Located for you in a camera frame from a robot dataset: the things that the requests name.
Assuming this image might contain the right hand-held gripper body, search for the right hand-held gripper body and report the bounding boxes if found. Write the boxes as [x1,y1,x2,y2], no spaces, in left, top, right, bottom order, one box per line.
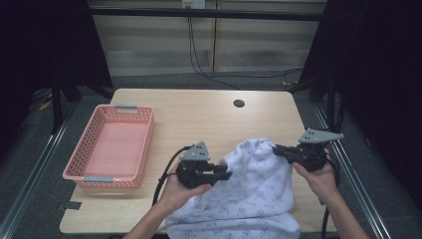
[288,127,345,173]

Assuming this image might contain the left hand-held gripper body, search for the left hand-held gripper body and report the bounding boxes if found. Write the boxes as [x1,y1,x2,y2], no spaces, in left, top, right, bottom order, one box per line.
[174,141,220,190]

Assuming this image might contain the pale lavender patterned towel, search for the pale lavender patterned towel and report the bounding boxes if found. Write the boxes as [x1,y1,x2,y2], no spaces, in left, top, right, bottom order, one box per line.
[164,137,303,239]

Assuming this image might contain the pink perforated plastic basket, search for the pink perforated plastic basket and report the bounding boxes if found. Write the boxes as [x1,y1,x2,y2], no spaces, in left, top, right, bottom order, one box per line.
[62,104,156,189]

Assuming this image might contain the person's right hand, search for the person's right hand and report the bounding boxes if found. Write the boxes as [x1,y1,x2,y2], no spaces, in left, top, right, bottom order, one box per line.
[292,148,340,204]

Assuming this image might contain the person's left hand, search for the person's left hand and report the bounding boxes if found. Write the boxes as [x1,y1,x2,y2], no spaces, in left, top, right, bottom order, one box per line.
[157,163,213,217]

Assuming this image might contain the black curtain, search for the black curtain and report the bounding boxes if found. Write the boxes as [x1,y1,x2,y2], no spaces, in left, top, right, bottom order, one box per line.
[0,0,113,160]
[292,0,422,213]

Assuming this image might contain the black tape piece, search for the black tape piece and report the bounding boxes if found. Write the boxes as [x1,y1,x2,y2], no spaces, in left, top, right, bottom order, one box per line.
[56,200,83,212]

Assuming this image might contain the black metal stand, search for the black metal stand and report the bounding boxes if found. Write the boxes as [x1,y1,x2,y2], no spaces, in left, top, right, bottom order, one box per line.
[49,74,115,135]

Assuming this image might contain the black horizontal metal bar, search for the black horizontal metal bar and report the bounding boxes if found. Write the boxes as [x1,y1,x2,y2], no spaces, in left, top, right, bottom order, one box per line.
[89,7,324,22]

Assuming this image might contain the yellow floor object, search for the yellow floor object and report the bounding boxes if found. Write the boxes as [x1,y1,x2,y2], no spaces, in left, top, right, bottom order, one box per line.
[37,96,55,113]

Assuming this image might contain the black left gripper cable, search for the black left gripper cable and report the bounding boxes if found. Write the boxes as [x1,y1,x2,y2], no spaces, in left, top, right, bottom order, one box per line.
[151,144,194,207]

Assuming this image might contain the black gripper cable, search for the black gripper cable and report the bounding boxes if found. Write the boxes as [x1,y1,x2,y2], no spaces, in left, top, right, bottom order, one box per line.
[319,158,341,239]
[151,144,194,207]

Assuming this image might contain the metal floor rail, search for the metal floor rail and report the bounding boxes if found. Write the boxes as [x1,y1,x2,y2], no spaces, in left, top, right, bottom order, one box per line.
[0,99,79,239]
[313,103,392,239]

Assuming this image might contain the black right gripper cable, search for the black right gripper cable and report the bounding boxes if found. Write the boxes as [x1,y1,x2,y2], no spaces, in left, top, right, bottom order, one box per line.
[319,158,341,239]

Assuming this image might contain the black floor cable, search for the black floor cable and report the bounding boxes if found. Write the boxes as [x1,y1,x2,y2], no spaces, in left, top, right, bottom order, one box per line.
[205,67,304,82]

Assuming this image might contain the black hanging power cable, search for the black hanging power cable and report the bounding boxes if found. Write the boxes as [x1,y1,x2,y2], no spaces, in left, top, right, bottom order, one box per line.
[187,8,242,91]

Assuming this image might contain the white wall power outlet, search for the white wall power outlet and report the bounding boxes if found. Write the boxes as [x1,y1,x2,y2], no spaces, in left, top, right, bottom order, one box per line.
[181,0,207,10]

